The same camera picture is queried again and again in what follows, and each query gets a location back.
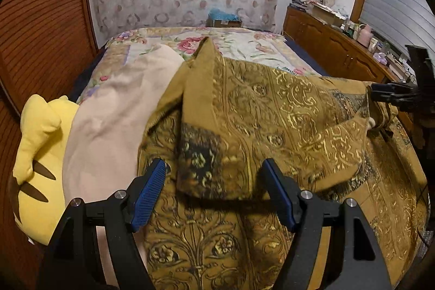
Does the gold brown patterned scarf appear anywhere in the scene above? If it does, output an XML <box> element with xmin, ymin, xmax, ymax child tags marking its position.
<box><xmin>139</xmin><ymin>39</ymin><xmax>428</xmax><ymax>289</ymax></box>

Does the person's right hand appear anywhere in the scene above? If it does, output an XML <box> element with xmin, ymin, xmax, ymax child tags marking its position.
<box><xmin>367</xmin><ymin>117</ymin><xmax>376</xmax><ymax>130</ymax></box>

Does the yellow plush toy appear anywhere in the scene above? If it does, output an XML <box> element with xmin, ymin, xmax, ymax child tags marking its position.
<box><xmin>8</xmin><ymin>94</ymin><xmax>79</xmax><ymax>245</ymax></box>

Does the pink bottle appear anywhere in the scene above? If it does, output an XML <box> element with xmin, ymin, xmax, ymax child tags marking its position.
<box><xmin>357</xmin><ymin>24</ymin><xmax>373</xmax><ymax>48</ymax></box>

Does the wooden sideboard cabinet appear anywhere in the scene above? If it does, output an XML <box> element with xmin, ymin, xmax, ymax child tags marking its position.
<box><xmin>283</xmin><ymin>7</ymin><xmax>400</xmax><ymax>83</ymax></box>

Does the grey window blind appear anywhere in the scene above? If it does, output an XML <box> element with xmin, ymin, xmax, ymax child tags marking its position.
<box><xmin>360</xmin><ymin>0</ymin><xmax>434</xmax><ymax>60</ymax></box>

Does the beige folded cloth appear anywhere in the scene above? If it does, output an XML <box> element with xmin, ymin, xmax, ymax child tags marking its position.
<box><xmin>62</xmin><ymin>43</ymin><xmax>185</xmax><ymax>283</ymax></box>

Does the floral bedspread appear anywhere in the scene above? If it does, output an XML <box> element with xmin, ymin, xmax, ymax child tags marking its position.
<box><xmin>71</xmin><ymin>27</ymin><xmax>324</xmax><ymax>104</ymax></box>

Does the blue item on box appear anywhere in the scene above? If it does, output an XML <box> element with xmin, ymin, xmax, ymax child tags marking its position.
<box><xmin>209</xmin><ymin>8</ymin><xmax>240</xmax><ymax>22</ymax></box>

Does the wooden slatted wardrobe door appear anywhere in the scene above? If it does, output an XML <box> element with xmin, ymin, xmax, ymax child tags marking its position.
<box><xmin>0</xmin><ymin>0</ymin><xmax>102</xmax><ymax>243</ymax></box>

